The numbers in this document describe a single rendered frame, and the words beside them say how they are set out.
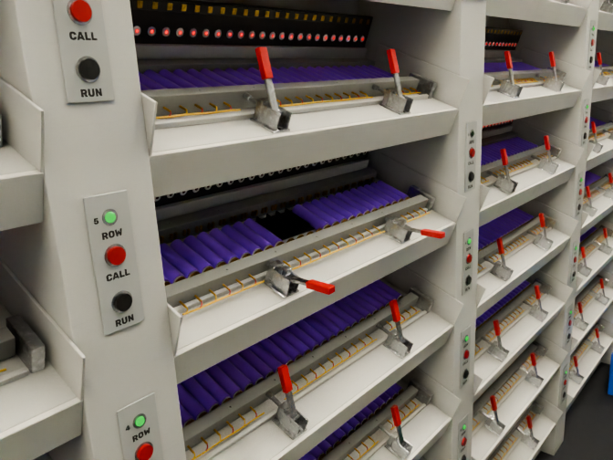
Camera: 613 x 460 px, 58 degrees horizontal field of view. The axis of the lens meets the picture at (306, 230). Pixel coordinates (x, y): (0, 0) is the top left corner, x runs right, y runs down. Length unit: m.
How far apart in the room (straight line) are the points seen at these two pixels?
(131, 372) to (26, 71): 0.27
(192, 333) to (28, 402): 0.17
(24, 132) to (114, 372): 0.22
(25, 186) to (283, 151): 0.29
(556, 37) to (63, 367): 1.44
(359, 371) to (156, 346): 0.42
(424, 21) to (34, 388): 0.80
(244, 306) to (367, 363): 0.32
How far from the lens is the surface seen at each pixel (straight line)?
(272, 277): 0.68
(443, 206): 1.02
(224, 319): 0.62
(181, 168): 0.55
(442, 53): 1.00
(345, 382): 0.87
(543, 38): 1.67
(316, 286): 0.64
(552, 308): 1.70
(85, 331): 0.51
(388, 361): 0.93
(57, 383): 0.55
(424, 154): 1.02
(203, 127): 0.60
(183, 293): 0.62
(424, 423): 1.14
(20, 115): 0.48
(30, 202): 0.48
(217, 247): 0.70
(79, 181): 0.49
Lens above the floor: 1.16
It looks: 15 degrees down
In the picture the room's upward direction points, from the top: 3 degrees counter-clockwise
